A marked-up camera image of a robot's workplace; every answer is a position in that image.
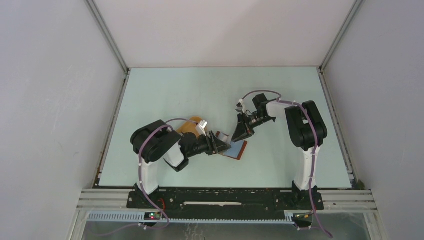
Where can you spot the brown leather card holder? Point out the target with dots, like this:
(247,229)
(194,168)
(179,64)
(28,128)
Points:
(237,149)

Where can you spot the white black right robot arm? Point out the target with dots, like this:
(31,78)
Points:
(306,128)

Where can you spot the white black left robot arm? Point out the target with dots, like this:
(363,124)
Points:
(159,141)

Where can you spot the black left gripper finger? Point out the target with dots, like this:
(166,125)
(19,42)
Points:
(219,141)
(218,150)

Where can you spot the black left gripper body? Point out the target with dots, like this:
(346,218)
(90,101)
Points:
(201,146)

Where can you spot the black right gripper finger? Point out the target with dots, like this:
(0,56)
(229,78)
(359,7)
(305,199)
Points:
(248,132)
(240,130)

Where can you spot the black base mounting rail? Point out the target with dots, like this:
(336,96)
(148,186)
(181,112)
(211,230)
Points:
(239,204)

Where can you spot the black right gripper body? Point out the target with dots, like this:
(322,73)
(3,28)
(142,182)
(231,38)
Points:
(255,120)

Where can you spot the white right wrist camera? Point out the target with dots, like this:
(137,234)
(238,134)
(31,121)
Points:
(240,107)

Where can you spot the orange plastic tray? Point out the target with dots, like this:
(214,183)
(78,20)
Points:
(190,127)

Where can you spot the white striped credit cards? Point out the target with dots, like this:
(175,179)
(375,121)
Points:
(224,137)

